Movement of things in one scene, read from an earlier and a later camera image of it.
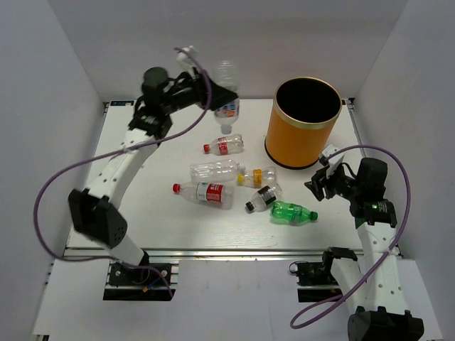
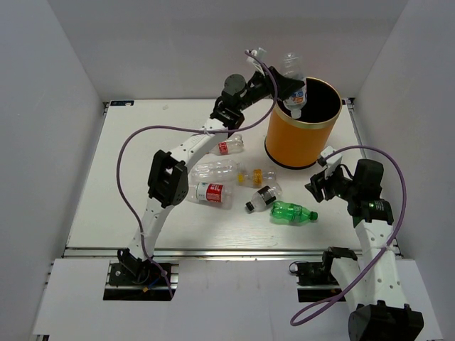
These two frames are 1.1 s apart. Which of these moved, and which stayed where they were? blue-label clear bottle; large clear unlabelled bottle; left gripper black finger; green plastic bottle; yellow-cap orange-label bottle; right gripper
Moved: blue-label clear bottle; left gripper black finger
Stayed: green plastic bottle; right gripper; yellow-cap orange-label bottle; large clear unlabelled bottle
